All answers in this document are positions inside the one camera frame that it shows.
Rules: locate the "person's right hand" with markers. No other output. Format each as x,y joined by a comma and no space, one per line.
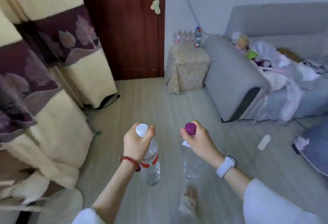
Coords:
203,144

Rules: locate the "person's left hand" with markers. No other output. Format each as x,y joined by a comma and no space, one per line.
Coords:
134,145

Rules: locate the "person's left thumb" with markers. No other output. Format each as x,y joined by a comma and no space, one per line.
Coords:
150,132

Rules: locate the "person's right thumb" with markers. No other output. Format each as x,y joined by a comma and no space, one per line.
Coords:
184,133

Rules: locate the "clear bottle with purple cap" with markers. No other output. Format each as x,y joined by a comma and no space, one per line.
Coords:
191,166

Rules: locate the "clear bottle with white cap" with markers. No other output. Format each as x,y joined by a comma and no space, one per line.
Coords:
153,171

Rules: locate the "person's right forearm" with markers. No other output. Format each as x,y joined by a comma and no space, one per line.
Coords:
239,184

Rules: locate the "person's left forearm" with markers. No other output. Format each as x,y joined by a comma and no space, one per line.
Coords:
112,193

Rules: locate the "white smartwatch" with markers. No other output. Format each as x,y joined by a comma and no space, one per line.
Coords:
225,167

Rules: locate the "small green object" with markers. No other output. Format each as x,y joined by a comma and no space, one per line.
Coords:
97,133

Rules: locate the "stool with beige cloth cover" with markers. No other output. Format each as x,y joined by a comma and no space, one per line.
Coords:
187,68

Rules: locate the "person's foot in beige slipper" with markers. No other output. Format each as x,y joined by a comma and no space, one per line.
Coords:
189,202

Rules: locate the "grey fabric sofa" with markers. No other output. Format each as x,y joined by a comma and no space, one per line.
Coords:
230,72

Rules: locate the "white paper scrap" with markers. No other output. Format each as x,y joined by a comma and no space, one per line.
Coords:
264,142

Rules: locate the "tall bottle with blue cap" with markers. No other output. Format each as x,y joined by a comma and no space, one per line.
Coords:
197,38

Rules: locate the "small bottle with red label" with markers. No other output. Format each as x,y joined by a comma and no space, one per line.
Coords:
176,36
187,36
191,36

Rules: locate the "green toy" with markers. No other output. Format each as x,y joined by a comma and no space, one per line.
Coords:
252,55

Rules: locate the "dark red wooden door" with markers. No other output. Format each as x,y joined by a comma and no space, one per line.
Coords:
123,31

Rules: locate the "blonde doll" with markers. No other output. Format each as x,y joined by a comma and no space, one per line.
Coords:
240,42

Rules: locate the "pile of pale clothes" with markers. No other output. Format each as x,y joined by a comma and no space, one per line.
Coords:
289,77

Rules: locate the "cream and purple curtain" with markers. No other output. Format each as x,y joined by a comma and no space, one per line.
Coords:
30,108
64,26

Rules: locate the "pale sticker on door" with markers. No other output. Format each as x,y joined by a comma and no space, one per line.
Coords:
155,6

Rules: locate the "brown plush toy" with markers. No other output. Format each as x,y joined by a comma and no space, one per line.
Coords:
288,54

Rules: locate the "blue grey cushion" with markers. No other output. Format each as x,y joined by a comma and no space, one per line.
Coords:
315,149

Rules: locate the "white fluffy cloth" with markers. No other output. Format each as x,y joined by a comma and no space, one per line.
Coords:
28,188

